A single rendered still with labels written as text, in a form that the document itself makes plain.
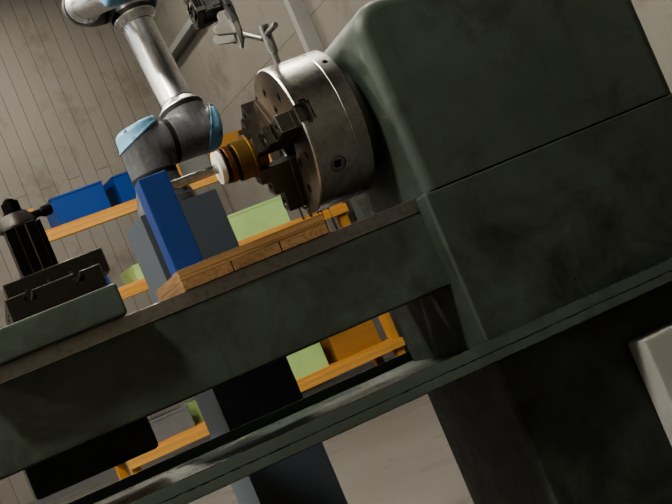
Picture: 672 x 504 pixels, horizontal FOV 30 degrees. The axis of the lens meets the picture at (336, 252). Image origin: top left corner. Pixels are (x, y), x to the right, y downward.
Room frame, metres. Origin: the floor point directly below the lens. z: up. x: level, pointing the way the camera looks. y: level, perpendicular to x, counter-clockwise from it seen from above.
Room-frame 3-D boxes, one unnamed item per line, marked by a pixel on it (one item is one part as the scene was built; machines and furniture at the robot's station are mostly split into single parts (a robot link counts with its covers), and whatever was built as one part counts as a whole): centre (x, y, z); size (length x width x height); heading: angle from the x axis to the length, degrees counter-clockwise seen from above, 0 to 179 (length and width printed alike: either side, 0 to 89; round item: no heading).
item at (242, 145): (2.56, 0.10, 1.08); 0.09 x 0.09 x 0.09; 16
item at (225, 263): (2.53, 0.19, 0.88); 0.36 x 0.30 x 0.04; 16
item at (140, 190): (2.50, 0.29, 1.00); 0.08 x 0.06 x 0.23; 16
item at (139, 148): (3.09, 0.33, 1.27); 0.13 x 0.12 x 0.14; 115
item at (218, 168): (2.53, 0.21, 1.08); 0.13 x 0.07 x 0.07; 106
